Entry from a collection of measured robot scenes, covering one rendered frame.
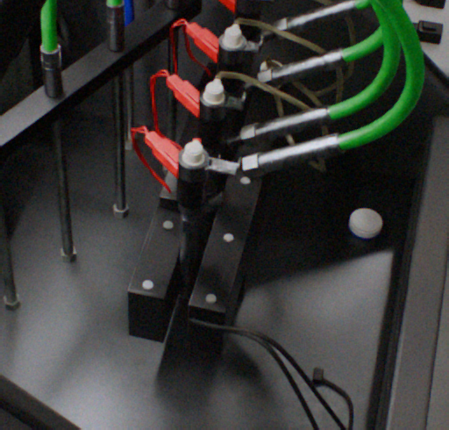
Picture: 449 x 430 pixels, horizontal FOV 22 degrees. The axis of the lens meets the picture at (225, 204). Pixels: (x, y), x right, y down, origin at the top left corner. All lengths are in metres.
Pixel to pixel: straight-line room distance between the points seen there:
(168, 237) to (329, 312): 0.24
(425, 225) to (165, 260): 0.29
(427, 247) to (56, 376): 0.42
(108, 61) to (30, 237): 0.29
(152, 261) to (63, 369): 0.18
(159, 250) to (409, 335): 0.26
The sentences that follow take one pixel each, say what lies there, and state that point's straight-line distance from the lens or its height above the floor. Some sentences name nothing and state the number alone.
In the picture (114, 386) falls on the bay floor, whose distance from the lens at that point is 1.24.
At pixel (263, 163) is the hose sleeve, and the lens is 0.99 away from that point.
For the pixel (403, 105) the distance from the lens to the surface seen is 0.92.
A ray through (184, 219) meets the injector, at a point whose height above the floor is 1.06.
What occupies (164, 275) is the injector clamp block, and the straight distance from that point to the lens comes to 1.13.
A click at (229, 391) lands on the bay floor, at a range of 1.24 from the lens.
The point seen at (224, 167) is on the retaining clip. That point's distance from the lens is 1.02.
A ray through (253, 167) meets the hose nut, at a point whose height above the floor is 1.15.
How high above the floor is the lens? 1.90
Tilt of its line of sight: 50 degrees down
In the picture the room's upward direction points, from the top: 5 degrees clockwise
